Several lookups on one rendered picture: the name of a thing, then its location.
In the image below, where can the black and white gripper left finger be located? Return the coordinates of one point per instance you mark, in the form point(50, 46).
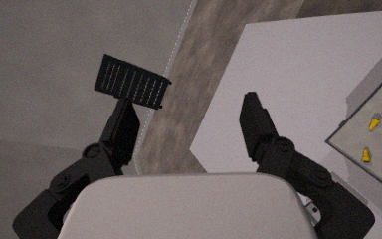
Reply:
point(43, 217)

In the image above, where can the yellow wire connector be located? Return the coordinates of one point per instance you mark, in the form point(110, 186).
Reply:
point(366, 157)
point(374, 122)

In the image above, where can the grey open square box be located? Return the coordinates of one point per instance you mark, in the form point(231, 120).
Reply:
point(313, 212)

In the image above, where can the grey flat rectangular case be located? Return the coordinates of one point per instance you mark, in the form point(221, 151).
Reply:
point(353, 135)

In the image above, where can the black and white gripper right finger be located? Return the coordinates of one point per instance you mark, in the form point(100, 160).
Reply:
point(343, 216)

